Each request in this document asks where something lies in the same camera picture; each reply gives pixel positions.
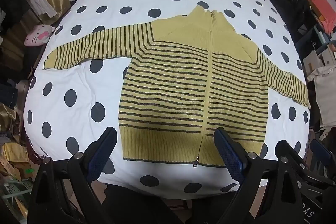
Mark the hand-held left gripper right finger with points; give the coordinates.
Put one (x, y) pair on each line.
(229, 154)

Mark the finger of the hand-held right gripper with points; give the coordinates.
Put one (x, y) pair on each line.
(321, 151)
(296, 158)

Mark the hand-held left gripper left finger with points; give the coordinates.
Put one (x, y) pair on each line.
(101, 154)

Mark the yellow striped knit sweater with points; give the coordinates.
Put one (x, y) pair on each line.
(168, 98)

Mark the white tote bag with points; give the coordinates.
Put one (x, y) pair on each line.
(325, 92)

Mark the white polka dot bedsheet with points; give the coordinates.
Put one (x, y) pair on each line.
(78, 87)

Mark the cardboard box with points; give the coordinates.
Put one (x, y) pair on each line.
(313, 58)

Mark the green plastic crate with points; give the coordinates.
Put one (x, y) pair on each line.
(13, 191)

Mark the pink cat plush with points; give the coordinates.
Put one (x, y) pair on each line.
(39, 34)

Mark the black backpack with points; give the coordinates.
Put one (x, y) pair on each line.
(287, 1)

